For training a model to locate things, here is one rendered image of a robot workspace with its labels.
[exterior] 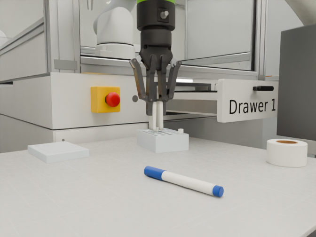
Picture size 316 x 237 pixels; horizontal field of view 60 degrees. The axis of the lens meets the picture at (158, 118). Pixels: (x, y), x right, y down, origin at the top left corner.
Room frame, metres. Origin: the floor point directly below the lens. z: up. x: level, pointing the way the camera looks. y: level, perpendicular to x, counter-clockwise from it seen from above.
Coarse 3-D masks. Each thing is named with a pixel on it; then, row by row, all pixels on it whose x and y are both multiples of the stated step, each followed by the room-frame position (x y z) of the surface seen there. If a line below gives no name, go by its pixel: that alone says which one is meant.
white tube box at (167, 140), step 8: (144, 136) 0.65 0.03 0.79; (152, 136) 0.61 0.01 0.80; (160, 136) 0.60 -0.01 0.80; (168, 136) 0.61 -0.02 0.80; (176, 136) 0.61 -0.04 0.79; (184, 136) 0.62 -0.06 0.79; (144, 144) 0.65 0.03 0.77; (152, 144) 0.61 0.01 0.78; (160, 144) 0.60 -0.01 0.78; (168, 144) 0.61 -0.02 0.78; (176, 144) 0.61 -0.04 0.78; (184, 144) 0.62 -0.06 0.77; (160, 152) 0.60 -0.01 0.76
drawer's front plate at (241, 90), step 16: (224, 80) 0.68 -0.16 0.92; (240, 80) 0.73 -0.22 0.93; (256, 80) 0.78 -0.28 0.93; (224, 96) 0.68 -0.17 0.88; (240, 96) 0.73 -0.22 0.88; (256, 96) 0.78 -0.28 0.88; (272, 96) 0.83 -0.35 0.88; (224, 112) 0.69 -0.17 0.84; (240, 112) 0.73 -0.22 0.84; (256, 112) 0.78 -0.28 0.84; (272, 112) 0.84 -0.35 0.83
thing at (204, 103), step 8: (176, 96) 0.84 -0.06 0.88; (184, 96) 0.81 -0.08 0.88; (192, 96) 0.79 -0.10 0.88; (200, 96) 0.76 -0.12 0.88; (208, 96) 0.74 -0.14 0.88; (216, 96) 0.72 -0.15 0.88; (168, 104) 0.86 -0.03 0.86; (176, 104) 0.83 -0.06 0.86; (184, 104) 0.81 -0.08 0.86; (192, 104) 0.78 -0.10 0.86; (200, 104) 0.76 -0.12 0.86; (208, 104) 0.74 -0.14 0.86; (216, 104) 0.72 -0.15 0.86; (184, 112) 0.81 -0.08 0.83; (192, 112) 0.78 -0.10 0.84; (200, 112) 0.76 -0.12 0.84; (208, 112) 0.74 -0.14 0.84; (216, 112) 0.72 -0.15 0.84
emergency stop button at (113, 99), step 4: (112, 92) 0.73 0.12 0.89; (108, 96) 0.72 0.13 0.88; (112, 96) 0.72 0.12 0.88; (116, 96) 0.73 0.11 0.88; (108, 100) 0.71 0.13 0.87; (112, 100) 0.72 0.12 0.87; (116, 100) 0.73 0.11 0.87; (108, 104) 0.72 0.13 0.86; (112, 104) 0.72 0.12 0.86; (116, 104) 0.73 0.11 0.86
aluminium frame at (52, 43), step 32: (64, 0) 0.72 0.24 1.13; (256, 0) 1.30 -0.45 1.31; (32, 32) 0.80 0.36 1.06; (64, 32) 0.72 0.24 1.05; (256, 32) 1.29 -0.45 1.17; (0, 64) 1.19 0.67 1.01; (32, 64) 0.82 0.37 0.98; (64, 64) 0.71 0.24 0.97; (96, 64) 0.77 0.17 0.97; (128, 64) 0.83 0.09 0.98; (256, 64) 1.29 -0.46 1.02
